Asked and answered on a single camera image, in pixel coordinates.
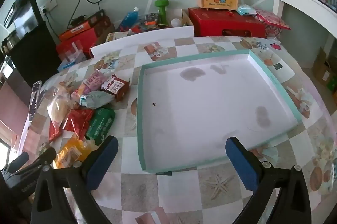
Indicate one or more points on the green dumbbell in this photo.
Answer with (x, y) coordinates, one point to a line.
(162, 11)

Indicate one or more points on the blue plastic bottle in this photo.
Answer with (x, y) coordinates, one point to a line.
(127, 20)

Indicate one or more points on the white tray with teal rim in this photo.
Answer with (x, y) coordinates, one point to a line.
(197, 113)

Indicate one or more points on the small blue packet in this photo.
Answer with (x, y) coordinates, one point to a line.
(65, 65)

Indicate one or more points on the clear plastic box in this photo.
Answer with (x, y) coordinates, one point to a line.
(72, 53)

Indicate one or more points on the clear bag of pale noodles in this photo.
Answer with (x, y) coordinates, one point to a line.
(58, 111)

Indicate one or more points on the glossy red snack packet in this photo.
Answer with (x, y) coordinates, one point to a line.
(79, 122)

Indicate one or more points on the blue wet wipes pack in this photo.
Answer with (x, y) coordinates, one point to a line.
(246, 10)

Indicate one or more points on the clear plastic bar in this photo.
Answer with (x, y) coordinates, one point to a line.
(36, 100)

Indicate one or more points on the white round bulb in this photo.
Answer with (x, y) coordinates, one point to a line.
(175, 22)

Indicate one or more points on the green snack packet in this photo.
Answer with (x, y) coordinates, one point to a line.
(101, 124)

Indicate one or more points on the orange-beige snack packet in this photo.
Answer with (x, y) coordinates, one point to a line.
(79, 91)

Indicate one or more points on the pink snack packet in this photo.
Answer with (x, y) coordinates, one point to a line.
(96, 80)

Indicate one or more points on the white wall socket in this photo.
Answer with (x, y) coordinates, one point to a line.
(48, 4)

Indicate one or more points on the pile of small toys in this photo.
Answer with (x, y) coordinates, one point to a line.
(152, 21)

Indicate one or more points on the large red gift box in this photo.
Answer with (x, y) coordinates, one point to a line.
(223, 23)

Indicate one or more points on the black monitor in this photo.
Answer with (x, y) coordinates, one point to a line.
(23, 16)

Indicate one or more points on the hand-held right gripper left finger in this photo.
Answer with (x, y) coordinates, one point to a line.
(103, 161)

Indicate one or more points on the plain red box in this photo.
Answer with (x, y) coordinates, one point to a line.
(84, 42)

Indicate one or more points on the grey-green snack packet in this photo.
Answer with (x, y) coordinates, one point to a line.
(98, 99)

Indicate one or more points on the orange cardboard box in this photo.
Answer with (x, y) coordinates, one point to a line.
(75, 29)

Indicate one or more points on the yellow snack packet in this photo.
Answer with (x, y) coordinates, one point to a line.
(69, 153)

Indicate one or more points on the cardboard boxes under shelf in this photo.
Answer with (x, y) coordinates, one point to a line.
(322, 69)

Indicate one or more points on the brown snack carton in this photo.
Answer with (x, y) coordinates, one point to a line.
(115, 86)

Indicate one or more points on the red patterned gift box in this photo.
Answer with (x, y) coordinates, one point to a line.
(273, 23)

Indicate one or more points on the small printed card box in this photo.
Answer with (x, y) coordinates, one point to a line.
(115, 36)

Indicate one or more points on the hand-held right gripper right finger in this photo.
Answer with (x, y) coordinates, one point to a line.
(241, 166)

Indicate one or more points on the black cabinet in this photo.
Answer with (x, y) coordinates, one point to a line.
(34, 55)

